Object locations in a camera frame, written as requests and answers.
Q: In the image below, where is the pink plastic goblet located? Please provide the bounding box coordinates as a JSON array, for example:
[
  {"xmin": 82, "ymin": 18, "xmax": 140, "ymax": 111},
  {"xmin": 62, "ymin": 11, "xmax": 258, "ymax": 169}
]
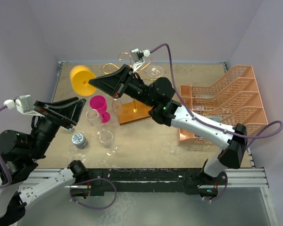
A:
[{"xmin": 90, "ymin": 95, "xmax": 110, "ymax": 124}]

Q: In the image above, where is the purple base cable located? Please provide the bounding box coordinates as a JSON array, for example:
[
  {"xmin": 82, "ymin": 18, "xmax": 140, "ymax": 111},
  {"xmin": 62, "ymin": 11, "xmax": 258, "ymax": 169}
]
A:
[
  {"xmin": 201, "ymin": 174, "xmax": 228, "ymax": 203},
  {"xmin": 69, "ymin": 176, "xmax": 117, "ymax": 209}
]

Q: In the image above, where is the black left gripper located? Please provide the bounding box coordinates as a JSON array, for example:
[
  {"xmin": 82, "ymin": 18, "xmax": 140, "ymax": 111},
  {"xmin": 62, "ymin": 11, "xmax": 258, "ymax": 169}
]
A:
[{"xmin": 29, "ymin": 96, "xmax": 86, "ymax": 158}]

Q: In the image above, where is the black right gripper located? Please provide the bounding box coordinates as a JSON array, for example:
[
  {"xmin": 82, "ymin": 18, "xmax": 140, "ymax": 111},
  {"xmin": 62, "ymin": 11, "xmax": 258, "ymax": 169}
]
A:
[{"xmin": 89, "ymin": 65, "xmax": 156, "ymax": 108}]

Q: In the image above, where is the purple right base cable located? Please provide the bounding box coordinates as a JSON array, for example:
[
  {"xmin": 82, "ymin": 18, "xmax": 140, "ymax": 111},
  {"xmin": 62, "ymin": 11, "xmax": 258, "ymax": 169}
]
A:
[{"xmin": 201, "ymin": 174, "xmax": 228, "ymax": 203}]

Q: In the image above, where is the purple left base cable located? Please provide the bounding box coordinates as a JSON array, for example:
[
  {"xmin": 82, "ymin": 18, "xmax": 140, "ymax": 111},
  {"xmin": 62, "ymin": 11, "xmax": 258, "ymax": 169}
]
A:
[{"xmin": 69, "ymin": 176, "xmax": 117, "ymax": 209}]

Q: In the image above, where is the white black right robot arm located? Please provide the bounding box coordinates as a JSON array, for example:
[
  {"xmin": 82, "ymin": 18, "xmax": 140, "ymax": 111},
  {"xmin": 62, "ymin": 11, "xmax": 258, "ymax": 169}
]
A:
[{"xmin": 89, "ymin": 65, "xmax": 247, "ymax": 184}]

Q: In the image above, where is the gold wire wine glass rack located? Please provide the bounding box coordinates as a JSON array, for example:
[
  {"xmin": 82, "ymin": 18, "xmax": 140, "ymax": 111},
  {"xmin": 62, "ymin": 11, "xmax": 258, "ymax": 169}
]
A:
[{"xmin": 102, "ymin": 52, "xmax": 163, "ymax": 125}]

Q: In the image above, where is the small round tin can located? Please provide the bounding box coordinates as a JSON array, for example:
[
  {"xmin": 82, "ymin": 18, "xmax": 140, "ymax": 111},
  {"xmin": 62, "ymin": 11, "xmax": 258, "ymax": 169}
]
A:
[{"xmin": 71, "ymin": 132, "xmax": 88, "ymax": 149}]

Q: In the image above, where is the peach plastic file organizer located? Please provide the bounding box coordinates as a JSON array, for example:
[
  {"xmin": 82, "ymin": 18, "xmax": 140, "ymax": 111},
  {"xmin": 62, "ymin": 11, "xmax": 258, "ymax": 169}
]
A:
[{"xmin": 180, "ymin": 65, "xmax": 268, "ymax": 136}]

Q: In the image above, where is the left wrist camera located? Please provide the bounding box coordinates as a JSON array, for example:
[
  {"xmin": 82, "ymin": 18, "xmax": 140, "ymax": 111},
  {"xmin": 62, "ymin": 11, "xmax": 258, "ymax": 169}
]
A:
[{"xmin": 3, "ymin": 94, "xmax": 43, "ymax": 117}]

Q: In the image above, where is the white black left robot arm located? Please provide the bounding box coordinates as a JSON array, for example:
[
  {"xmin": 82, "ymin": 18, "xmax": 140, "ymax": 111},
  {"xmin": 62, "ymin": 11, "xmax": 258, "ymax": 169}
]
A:
[{"xmin": 0, "ymin": 95, "xmax": 89, "ymax": 226}]

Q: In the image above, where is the orange plastic goblet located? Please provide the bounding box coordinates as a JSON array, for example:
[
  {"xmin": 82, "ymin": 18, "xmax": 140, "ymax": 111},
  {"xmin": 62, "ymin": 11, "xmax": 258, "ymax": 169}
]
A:
[{"xmin": 69, "ymin": 65, "xmax": 97, "ymax": 97}]

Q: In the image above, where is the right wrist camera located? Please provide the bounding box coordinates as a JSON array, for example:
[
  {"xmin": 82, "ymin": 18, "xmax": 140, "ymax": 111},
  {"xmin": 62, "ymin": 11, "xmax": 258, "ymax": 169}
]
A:
[{"xmin": 131, "ymin": 48, "xmax": 150, "ymax": 73}]

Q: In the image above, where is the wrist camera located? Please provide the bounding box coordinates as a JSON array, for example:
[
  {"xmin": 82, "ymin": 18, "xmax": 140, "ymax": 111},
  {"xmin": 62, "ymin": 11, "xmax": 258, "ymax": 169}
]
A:
[
  {"xmin": 131, "ymin": 48, "xmax": 150, "ymax": 73},
  {"xmin": 3, "ymin": 94, "xmax": 43, "ymax": 117}
]

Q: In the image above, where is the clear wine glass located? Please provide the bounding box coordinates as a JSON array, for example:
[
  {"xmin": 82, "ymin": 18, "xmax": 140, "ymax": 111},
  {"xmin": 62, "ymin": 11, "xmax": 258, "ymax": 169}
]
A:
[
  {"xmin": 99, "ymin": 130, "xmax": 118, "ymax": 156},
  {"xmin": 85, "ymin": 109, "xmax": 102, "ymax": 135},
  {"xmin": 147, "ymin": 65, "xmax": 164, "ymax": 81},
  {"xmin": 112, "ymin": 99, "xmax": 123, "ymax": 116}
]

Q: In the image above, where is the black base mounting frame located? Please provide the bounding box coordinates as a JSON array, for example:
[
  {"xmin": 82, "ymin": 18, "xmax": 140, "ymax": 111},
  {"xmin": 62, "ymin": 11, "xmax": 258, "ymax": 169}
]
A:
[{"xmin": 69, "ymin": 168, "xmax": 228, "ymax": 197}]

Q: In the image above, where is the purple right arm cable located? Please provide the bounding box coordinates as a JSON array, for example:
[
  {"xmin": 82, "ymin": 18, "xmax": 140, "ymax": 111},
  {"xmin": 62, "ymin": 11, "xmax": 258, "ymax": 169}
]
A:
[{"xmin": 149, "ymin": 43, "xmax": 283, "ymax": 151}]

